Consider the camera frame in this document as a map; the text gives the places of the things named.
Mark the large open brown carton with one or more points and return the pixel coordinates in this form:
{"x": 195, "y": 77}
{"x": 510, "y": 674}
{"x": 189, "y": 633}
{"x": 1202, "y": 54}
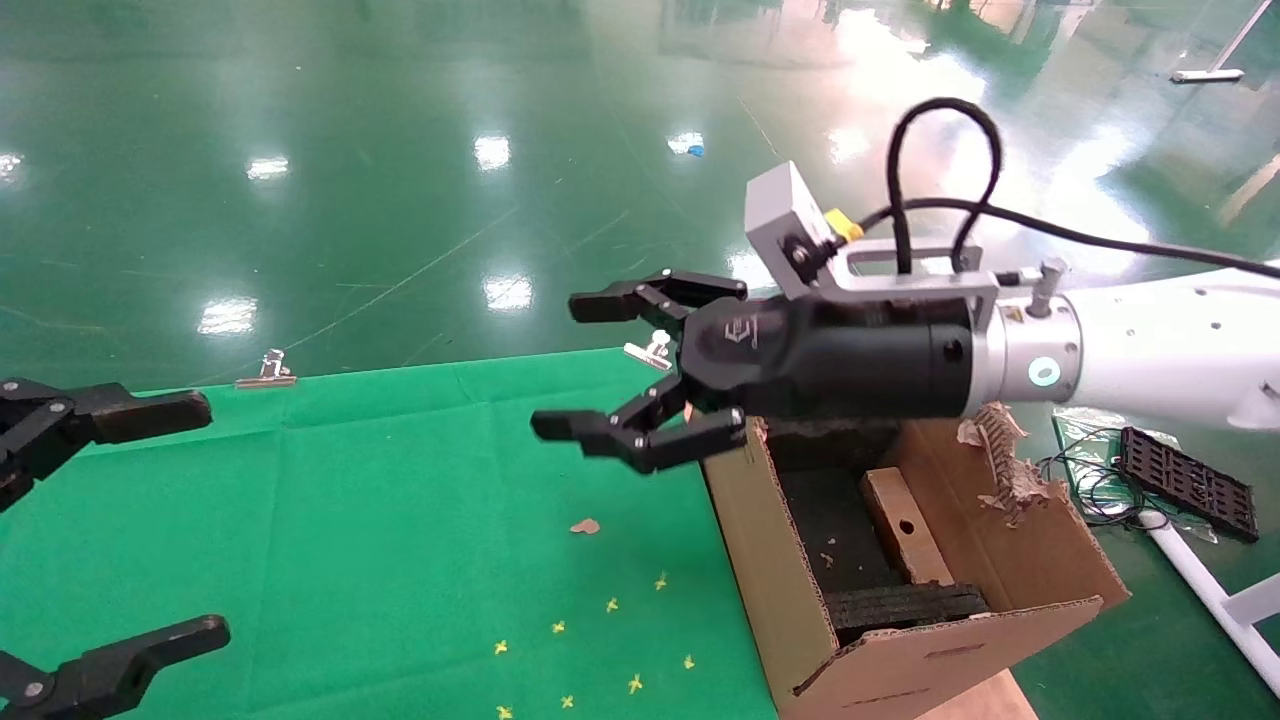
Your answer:
{"x": 760, "y": 560}

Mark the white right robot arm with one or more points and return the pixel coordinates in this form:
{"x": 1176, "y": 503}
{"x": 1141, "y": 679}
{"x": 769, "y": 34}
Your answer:
{"x": 1150, "y": 350}

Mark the brown cardboard scrap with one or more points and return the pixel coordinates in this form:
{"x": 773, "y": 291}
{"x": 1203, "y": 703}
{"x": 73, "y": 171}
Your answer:
{"x": 585, "y": 526}

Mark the black foam block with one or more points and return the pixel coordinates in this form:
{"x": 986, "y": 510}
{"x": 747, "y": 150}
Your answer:
{"x": 900, "y": 608}

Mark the tan flat board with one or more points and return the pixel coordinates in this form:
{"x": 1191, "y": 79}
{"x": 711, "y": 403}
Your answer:
{"x": 985, "y": 700}

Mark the green tablecloth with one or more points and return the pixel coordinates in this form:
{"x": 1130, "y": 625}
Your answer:
{"x": 350, "y": 520}

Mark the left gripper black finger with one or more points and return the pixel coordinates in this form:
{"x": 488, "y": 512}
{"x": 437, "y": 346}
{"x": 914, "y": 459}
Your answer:
{"x": 130, "y": 655}
{"x": 140, "y": 415}

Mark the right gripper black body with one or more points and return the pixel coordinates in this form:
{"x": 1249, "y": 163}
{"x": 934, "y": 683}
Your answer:
{"x": 850, "y": 360}

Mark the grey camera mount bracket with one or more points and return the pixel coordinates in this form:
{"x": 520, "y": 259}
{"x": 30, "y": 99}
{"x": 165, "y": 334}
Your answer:
{"x": 900, "y": 288}

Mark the silver binder clip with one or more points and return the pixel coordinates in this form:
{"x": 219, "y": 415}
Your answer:
{"x": 270, "y": 375}
{"x": 648, "y": 352}

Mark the white table leg bar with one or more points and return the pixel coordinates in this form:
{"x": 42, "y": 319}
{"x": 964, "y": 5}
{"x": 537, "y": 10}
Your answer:
{"x": 1205, "y": 75}

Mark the black plastic grid tray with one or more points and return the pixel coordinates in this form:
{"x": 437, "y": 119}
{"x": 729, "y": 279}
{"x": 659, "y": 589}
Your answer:
{"x": 1190, "y": 485}

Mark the black foam liner sheet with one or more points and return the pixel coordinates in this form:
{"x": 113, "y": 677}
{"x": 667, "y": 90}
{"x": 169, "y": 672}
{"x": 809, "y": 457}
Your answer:
{"x": 830, "y": 520}

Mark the clear plastic bag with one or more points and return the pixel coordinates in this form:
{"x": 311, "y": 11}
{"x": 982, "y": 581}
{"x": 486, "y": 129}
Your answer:
{"x": 1085, "y": 430}

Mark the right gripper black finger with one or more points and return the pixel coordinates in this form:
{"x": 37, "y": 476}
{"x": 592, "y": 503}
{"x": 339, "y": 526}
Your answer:
{"x": 640, "y": 440}
{"x": 660, "y": 295}

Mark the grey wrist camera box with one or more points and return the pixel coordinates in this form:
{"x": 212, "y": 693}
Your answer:
{"x": 785, "y": 205}

